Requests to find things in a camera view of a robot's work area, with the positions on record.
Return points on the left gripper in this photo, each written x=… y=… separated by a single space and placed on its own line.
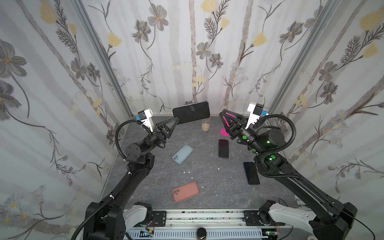
x=159 y=136

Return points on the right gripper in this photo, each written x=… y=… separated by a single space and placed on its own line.
x=237 y=128

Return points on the black purple-edged phone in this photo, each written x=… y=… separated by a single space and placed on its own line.
x=192 y=112

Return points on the light blue phone case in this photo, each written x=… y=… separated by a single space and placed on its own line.
x=182 y=154

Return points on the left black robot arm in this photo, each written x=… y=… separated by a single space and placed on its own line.
x=105 y=220

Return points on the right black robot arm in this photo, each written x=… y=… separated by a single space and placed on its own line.
x=327 y=218

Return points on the blue-edged black phone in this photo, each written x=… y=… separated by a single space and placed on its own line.
x=223 y=149

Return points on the black phone at right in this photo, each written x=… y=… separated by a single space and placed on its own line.
x=251 y=173

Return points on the salmon pink phone case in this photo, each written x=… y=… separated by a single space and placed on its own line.
x=185 y=192

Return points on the pink plastic goblet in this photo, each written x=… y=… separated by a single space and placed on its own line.
x=226 y=123

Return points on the clear jar with grains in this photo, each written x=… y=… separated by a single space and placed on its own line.
x=205 y=125

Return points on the black round knob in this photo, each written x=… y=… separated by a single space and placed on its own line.
x=201 y=234

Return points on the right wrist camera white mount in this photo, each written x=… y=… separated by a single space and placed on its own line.
x=256 y=111

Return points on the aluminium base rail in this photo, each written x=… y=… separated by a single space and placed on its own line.
x=221 y=224

